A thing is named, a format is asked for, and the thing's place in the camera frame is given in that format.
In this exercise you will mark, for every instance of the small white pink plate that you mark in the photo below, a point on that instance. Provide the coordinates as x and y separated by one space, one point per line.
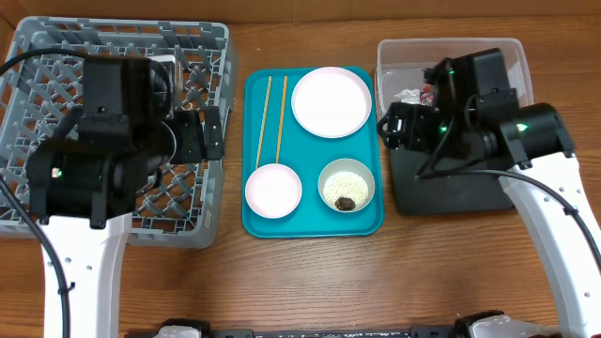
273 191

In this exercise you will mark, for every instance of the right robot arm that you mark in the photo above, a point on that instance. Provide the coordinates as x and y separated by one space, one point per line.
530 153

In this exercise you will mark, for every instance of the red snack wrapper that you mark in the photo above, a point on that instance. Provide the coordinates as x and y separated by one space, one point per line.
427 95

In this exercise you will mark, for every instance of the teal serving tray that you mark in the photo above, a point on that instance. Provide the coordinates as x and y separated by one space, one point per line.
307 155

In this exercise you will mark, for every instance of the large white plate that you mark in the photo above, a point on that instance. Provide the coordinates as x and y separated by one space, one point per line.
331 102

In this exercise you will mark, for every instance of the black tray bin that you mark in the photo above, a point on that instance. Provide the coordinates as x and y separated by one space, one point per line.
441 195

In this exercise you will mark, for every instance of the bowl of rice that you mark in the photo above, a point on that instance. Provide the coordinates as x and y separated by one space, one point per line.
346 185

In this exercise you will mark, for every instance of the grey dishwasher rack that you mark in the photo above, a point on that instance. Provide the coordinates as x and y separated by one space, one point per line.
181 212

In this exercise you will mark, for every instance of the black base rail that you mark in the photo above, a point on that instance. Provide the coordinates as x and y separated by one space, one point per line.
181 327

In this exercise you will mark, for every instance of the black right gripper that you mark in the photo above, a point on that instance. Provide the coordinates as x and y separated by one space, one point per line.
418 116

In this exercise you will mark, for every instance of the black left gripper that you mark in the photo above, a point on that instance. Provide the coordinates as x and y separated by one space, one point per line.
192 151

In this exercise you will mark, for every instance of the clear plastic bin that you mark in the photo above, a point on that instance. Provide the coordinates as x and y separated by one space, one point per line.
401 64

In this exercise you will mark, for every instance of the right wooden chopstick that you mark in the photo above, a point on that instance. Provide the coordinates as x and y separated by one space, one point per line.
281 119

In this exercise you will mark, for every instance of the wooden chopstick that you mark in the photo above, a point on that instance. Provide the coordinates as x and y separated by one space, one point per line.
281 119
263 123

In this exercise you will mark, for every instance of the left wooden chopstick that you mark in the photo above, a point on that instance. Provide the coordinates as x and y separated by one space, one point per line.
263 123

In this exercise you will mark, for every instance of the white tissue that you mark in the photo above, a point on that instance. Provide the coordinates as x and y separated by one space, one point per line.
410 96

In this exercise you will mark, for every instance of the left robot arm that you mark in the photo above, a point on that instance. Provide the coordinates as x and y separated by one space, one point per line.
85 179

